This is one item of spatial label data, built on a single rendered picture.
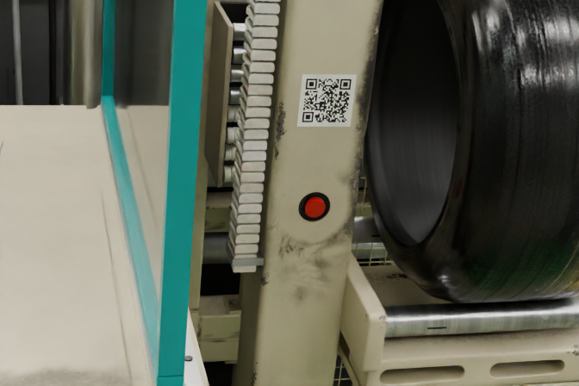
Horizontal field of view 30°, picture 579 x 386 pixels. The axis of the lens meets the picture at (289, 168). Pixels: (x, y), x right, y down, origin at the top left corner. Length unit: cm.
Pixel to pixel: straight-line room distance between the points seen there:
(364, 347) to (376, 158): 38
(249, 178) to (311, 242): 14
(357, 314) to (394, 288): 32
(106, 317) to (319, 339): 81
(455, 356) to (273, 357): 27
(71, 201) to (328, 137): 54
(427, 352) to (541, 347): 18
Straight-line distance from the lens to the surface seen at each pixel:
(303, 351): 164
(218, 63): 189
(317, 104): 145
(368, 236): 181
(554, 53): 139
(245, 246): 153
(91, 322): 85
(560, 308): 167
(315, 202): 151
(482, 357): 162
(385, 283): 187
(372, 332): 151
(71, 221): 99
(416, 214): 182
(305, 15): 141
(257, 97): 144
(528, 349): 165
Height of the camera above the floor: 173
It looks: 24 degrees down
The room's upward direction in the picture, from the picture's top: 6 degrees clockwise
